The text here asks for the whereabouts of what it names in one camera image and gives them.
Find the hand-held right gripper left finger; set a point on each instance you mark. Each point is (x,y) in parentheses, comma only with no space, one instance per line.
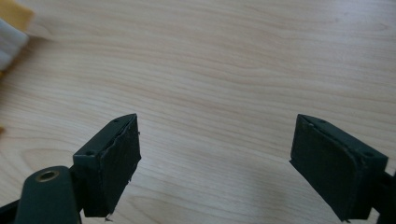
(106,168)

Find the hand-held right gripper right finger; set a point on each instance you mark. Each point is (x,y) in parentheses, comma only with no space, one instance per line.
(336,171)

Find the yellow and white striped cloth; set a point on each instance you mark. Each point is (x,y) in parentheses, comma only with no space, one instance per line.
(11,34)

